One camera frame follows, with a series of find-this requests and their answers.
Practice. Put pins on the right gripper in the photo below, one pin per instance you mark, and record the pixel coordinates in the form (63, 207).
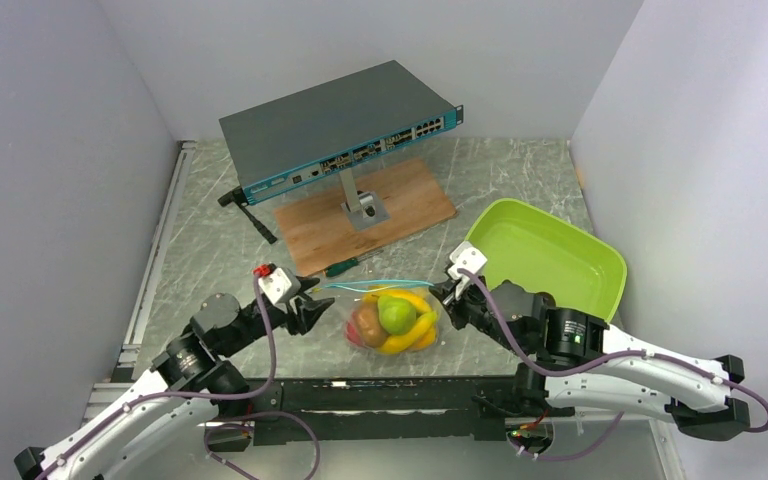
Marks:
(452, 295)

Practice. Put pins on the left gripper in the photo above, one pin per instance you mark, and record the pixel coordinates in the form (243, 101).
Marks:
(307, 314)

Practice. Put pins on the orange yellow mango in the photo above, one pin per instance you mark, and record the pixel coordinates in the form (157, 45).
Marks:
(428, 339)

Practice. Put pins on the red apple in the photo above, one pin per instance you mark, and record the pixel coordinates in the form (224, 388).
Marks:
(351, 332)

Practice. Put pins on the green pear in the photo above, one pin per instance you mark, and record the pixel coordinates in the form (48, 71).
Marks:
(396, 316)

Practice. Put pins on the clear zip top bag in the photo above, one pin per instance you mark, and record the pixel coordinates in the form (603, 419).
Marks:
(348, 297)

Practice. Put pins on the yellow banana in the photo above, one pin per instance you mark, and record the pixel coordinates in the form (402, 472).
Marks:
(419, 302)
(396, 344)

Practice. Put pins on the brown kiwi fruit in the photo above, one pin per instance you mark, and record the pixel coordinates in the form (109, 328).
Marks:
(368, 326)

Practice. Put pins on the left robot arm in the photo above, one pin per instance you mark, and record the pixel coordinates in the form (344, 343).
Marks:
(192, 379)

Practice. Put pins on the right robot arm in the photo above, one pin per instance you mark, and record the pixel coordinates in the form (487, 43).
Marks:
(571, 360)

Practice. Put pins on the wooden board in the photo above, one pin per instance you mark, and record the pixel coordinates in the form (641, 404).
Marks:
(318, 234)

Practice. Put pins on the green plastic tray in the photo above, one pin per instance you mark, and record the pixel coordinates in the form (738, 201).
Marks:
(544, 253)

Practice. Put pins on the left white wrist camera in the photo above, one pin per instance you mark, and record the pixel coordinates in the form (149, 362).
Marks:
(277, 284)

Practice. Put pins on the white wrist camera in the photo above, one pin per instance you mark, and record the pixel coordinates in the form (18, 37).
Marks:
(277, 284)
(467, 257)

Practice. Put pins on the green handled screwdriver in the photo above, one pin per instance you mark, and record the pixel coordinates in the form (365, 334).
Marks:
(343, 266)

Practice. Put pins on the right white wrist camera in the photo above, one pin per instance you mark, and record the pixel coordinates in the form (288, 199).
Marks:
(467, 257)

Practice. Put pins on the grey metal stand bracket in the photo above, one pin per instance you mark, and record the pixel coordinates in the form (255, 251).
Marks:
(363, 209)

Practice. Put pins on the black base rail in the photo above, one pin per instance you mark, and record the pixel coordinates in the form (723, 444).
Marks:
(482, 408)

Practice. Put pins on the grey teal network switch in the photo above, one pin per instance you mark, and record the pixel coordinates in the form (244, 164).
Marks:
(320, 131)

